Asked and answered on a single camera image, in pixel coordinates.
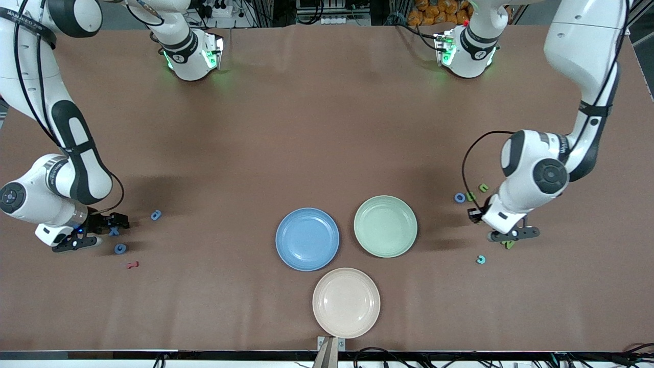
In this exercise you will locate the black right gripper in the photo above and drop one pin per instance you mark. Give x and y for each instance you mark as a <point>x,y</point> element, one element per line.
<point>97,222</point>

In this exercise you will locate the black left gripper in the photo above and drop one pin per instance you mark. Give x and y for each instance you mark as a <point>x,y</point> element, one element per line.
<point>476,214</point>

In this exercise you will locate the blue foam letter X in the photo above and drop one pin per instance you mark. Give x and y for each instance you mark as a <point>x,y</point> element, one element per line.
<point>113,231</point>

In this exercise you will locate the green foam letter B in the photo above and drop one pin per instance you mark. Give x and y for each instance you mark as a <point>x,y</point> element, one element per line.
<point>470,196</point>

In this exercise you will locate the blue foam letter e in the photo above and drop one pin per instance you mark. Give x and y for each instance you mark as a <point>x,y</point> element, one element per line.
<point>120,249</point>

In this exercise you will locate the blue foam letter a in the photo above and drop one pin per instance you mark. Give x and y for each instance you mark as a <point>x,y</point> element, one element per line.
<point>156,215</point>

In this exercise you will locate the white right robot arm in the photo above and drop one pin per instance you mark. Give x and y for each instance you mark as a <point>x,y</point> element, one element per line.
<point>30,76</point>

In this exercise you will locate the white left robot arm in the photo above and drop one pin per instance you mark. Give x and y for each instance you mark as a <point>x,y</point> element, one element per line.
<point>582,46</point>

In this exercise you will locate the pale green plate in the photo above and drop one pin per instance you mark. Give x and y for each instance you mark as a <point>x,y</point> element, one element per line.
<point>378,235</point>

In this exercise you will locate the beige plate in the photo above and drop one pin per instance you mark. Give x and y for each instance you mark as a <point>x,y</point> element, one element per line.
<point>346,302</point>

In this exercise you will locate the blue plate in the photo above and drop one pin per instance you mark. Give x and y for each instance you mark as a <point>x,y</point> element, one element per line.
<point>307,225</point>

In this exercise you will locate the pile of orange items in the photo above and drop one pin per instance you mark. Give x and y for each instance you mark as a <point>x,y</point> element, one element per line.
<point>429,13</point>

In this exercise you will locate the white power strip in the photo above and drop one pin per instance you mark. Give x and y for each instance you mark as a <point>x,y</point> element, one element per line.
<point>223,10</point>
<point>329,20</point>

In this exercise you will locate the metal mounting bracket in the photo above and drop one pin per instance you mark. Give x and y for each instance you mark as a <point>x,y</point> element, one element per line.
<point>327,352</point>

